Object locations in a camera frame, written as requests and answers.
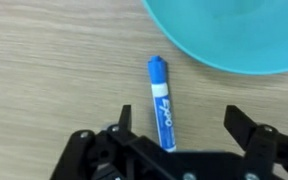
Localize blue dry erase marker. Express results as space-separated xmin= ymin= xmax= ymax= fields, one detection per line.
xmin=147 ymin=55 xmax=178 ymax=153

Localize green plastic bowl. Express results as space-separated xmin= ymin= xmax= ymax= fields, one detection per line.
xmin=141 ymin=0 xmax=288 ymax=76

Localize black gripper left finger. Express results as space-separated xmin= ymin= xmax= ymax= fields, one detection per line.
xmin=49 ymin=104 xmax=142 ymax=180

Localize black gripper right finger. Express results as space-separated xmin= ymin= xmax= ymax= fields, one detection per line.
xmin=223 ymin=104 xmax=288 ymax=180

